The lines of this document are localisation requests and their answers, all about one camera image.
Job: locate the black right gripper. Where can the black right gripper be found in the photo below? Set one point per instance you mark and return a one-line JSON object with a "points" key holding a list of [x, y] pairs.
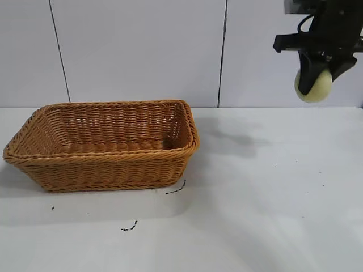
{"points": [[331, 34]]}

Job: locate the pale yellow egg yolk pastry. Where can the pale yellow egg yolk pastry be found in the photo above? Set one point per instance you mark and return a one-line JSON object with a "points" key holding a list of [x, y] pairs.
{"points": [[319, 88]]}

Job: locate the brown woven wicker basket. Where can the brown woven wicker basket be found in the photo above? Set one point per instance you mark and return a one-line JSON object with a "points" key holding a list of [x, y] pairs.
{"points": [[113, 170]]}

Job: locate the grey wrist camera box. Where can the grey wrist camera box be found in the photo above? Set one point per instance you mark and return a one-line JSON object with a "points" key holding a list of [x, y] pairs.
{"points": [[297, 6]]}

